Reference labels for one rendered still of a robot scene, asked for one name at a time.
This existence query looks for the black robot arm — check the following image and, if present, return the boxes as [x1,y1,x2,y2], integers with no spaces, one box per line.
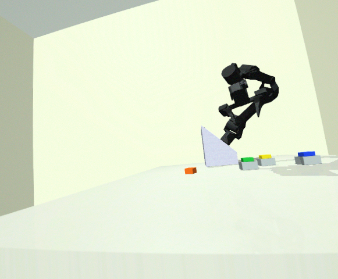
[220,63,279,146]

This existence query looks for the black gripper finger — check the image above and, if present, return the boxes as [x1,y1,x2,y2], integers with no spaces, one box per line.
[254,95,265,117]
[223,108,236,125]

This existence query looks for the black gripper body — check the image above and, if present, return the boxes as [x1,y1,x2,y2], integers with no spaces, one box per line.
[218,88,270,117]

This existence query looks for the green button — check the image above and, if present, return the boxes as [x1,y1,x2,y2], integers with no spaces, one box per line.
[238,157,259,170]

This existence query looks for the small orange block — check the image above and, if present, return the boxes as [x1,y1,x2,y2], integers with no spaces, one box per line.
[184,167,197,174]

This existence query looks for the yellow button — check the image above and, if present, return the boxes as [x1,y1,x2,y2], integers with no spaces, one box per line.
[257,155,276,166]

